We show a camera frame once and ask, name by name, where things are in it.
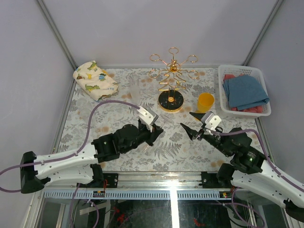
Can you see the dinosaur print cloth bag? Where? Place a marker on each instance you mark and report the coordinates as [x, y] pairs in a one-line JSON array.
[[95, 81]]

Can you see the yellow plastic goblet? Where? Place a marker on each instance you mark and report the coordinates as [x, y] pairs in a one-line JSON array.
[[205, 102]]

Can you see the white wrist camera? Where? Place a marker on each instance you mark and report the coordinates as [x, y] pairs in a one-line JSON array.
[[147, 117], [210, 121]]

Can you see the floral table mat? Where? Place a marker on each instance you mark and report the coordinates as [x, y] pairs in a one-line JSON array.
[[173, 150]]

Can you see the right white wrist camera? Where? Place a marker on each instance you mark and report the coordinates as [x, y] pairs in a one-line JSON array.
[[210, 121]]

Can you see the clear glass near left edge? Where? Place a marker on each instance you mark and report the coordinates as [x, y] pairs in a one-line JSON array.
[[84, 108]]

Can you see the red cloth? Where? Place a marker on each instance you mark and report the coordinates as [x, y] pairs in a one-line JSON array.
[[251, 109]]

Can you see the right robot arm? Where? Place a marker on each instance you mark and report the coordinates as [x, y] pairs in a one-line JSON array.
[[250, 167]]

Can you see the gold wine glass rack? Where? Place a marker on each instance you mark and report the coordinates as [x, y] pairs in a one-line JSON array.
[[171, 80]]

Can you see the tall clear flute glass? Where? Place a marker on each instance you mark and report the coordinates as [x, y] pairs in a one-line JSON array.
[[135, 89]]

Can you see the blue folded cloth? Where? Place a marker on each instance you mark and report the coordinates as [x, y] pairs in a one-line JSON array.
[[244, 91]]

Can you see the aluminium front rail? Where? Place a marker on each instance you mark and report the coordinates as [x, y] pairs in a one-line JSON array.
[[148, 186]]

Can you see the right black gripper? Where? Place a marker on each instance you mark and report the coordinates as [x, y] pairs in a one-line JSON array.
[[193, 133]]

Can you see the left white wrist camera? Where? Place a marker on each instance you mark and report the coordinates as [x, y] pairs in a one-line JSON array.
[[147, 117]]

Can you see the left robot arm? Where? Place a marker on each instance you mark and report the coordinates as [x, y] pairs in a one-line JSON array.
[[82, 166]]

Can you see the white plastic basket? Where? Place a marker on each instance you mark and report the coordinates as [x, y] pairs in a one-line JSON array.
[[242, 92]]

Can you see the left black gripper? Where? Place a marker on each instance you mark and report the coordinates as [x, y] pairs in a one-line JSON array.
[[156, 132]]

